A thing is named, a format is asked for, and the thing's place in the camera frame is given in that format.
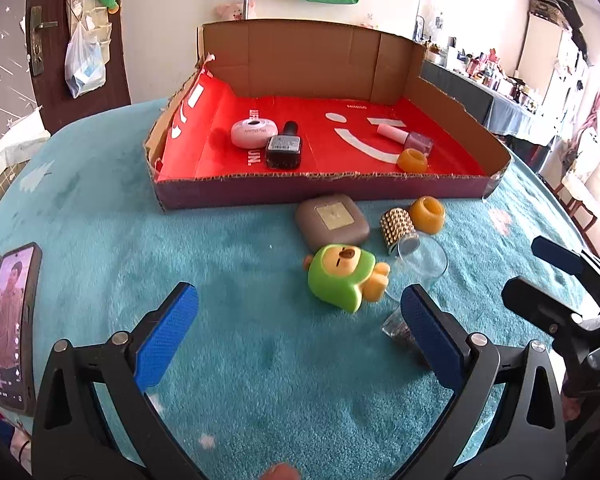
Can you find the wooden chair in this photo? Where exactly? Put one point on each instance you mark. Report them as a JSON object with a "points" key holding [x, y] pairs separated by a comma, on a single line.
{"points": [[577, 200]]}

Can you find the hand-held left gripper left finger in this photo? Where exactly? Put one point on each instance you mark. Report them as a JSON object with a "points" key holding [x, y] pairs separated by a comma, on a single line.
{"points": [[167, 335]]}

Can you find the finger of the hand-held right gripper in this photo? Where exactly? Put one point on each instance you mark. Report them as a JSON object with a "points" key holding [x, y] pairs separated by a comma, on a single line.
{"points": [[555, 255], [535, 295]]}

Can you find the side table with dark cloth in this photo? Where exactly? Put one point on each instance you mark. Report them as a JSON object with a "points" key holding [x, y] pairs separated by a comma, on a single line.
{"points": [[480, 97]]}

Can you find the dark patterned bag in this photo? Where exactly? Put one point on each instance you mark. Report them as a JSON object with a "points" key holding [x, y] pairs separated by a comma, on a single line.
{"points": [[555, 6]]}

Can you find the person's left hand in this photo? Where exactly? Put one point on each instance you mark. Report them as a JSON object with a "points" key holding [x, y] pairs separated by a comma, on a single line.
{"points": [[280, 472]]}

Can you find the person's right hand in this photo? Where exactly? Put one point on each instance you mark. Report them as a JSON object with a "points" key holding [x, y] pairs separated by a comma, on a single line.
{"points": [[571, 406]]}

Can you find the clear plastic bag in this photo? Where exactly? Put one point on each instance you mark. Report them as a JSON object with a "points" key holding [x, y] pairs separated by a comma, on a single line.
{"points": [[85, 67]]}

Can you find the brown square case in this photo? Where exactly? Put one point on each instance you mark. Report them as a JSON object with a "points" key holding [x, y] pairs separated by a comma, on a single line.
{"points": [[332, 222]]}

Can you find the clear glass cup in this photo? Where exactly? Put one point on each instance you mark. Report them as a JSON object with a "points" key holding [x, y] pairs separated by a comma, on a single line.
{"points": [[427, 262]]}

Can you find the black nail polish bottle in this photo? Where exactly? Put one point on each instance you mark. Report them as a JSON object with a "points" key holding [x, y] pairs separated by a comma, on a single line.
{"points": [[284, 149]]}

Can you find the black smartphone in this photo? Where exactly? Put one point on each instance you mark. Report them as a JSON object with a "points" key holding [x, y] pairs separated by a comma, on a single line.
{"points": [[12, 325]]}

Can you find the cardboard box with red lining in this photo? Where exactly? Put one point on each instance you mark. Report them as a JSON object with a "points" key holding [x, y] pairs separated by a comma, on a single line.
{"points": [[280, 190]]}

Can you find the green bear toy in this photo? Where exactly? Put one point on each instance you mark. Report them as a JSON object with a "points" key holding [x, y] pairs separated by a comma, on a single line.
{"points": [[337, 277]]}

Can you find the white cabinet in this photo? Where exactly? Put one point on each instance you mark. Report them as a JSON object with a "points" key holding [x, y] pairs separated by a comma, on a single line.
{"points": [[555, 55]]}

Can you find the row of cosmetic bottles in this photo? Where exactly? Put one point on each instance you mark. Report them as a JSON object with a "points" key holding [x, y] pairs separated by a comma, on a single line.
{"points": [[485, 67]]}

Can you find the pink plush toy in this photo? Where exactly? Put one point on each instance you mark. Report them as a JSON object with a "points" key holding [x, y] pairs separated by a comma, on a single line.
{"points": [[232, 10], [369, 22]]}

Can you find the purple pink-capped nail polish bottle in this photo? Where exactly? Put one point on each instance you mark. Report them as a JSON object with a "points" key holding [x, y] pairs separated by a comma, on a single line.
{"points": [[405, 137]]}

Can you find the dark brown door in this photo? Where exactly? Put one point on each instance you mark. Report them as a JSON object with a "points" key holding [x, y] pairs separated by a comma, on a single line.
{"points": [[50, 92]]}

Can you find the gold studded cylinder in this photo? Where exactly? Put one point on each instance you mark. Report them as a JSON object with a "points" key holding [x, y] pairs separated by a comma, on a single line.
{"points": [[397, 227]]}

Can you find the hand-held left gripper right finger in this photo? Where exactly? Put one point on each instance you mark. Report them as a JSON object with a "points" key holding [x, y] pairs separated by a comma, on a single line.
{"points": [[430, 335]]}

